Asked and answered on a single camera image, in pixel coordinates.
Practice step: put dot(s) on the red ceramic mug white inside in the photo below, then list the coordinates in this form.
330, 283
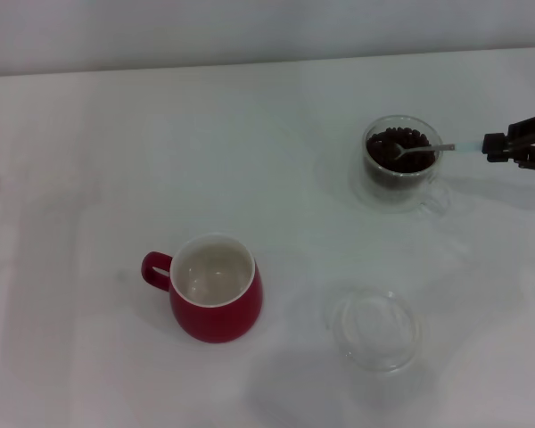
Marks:
214, 323

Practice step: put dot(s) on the dark roasted coffee beans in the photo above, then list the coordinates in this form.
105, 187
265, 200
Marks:
410, 165

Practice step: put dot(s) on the clear round glass dish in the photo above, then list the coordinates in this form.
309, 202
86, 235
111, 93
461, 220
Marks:
376, 330

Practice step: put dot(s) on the clear double-wall glass cup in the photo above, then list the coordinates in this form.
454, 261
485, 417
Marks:
370, 196

